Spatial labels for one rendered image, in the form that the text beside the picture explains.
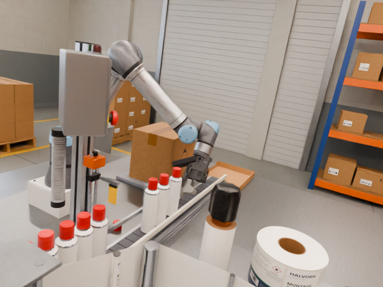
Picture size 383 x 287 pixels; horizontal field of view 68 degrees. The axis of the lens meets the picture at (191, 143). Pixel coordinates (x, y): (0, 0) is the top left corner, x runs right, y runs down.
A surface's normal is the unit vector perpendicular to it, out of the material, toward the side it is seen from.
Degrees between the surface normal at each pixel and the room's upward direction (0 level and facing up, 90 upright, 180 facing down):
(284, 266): 90
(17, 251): 0
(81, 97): 90
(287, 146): 90
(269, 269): 90
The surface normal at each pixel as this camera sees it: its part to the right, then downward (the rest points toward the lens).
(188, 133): 0.00, 0.27
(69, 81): 0.46, 0.31
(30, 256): 0.14, -0.95
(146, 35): -0.44, 0.18
